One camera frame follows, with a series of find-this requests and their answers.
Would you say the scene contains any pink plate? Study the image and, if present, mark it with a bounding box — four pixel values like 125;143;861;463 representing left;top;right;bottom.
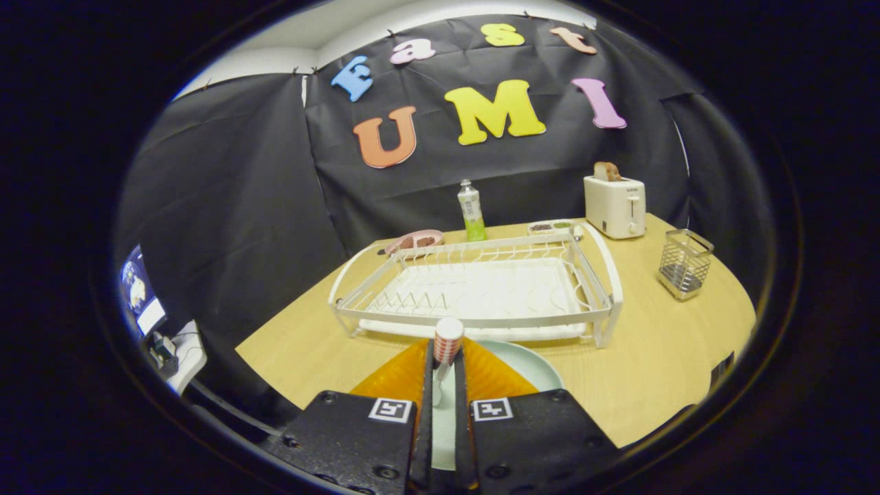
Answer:
384;229;445;256

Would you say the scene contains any white side desk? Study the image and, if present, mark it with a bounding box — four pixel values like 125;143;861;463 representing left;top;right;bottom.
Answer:
165;320;208;396

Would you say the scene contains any computer monitor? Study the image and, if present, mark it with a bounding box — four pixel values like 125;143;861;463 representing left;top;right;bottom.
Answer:
120;245;168;338

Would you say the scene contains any white toaster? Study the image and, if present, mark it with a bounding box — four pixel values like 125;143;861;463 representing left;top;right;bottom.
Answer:
584;175;647;240

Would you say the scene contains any light green plate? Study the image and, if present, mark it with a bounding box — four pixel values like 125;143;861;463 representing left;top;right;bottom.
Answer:
432;340;564;472

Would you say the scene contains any pink striped handle spoon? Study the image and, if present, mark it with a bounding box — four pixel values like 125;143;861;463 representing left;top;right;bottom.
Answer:
430;317;465;408

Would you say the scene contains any white wire dish rack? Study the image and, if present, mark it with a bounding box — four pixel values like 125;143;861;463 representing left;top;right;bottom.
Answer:
328;221;624;349

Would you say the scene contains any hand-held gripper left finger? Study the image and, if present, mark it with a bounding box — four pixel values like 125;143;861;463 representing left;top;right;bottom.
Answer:
265;337;435;495

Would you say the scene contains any plastic green tea bottle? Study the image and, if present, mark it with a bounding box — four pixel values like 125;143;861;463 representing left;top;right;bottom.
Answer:
457;179;487;243

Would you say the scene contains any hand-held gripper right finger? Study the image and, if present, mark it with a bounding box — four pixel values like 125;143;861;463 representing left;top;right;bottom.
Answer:
454;337;623;495

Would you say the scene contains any metal wire basket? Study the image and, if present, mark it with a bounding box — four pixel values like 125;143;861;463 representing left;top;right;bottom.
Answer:
657;228;715;302

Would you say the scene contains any black chair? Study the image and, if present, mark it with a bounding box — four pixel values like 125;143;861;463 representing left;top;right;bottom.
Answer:
710;352;735;389

